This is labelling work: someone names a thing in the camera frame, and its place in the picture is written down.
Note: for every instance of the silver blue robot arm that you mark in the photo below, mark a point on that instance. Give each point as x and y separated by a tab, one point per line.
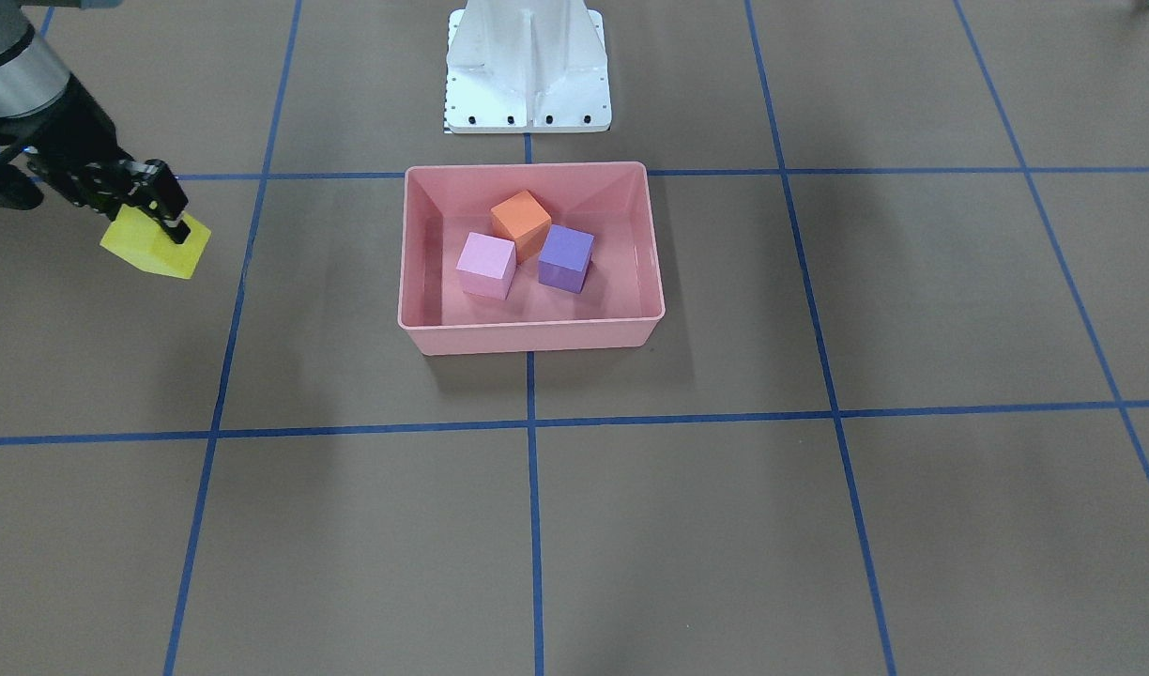
32	75

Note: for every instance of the purple foam block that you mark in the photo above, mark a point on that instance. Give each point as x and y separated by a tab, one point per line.
565	257

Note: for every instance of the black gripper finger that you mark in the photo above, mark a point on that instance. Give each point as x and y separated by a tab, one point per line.
164	201

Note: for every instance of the white camera stand pedestal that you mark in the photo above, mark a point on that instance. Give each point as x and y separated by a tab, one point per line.
527	67

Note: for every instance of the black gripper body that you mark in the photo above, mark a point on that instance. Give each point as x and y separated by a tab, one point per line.
70	132

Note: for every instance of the yellow foam block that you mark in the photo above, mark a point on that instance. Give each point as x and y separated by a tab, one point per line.
135	238

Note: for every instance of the pink foam block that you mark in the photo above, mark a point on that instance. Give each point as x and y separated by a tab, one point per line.
486	266

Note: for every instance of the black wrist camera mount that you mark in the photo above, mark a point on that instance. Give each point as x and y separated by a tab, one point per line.
17	190

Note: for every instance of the pink plastic bin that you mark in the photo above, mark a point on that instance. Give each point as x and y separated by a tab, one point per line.
620	304

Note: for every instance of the orange foam block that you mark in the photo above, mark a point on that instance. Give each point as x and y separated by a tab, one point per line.
519	218

